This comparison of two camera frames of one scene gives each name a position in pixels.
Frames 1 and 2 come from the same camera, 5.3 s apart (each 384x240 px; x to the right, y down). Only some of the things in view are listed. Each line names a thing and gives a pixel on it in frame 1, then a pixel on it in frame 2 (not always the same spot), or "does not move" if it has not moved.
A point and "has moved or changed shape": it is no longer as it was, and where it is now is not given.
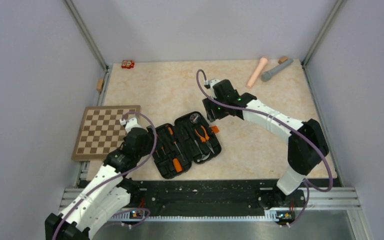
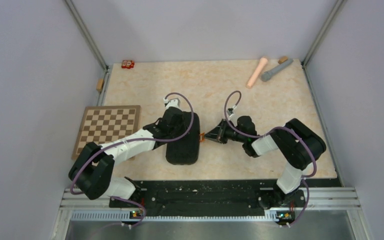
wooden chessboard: (101, 131) does not move
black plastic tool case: (190, 140) has moved or changed shape
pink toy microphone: (262, 62) does not move
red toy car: (128, 64) does not move
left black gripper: (150, 141) -> (184, 128)
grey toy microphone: (266, 75) does not move
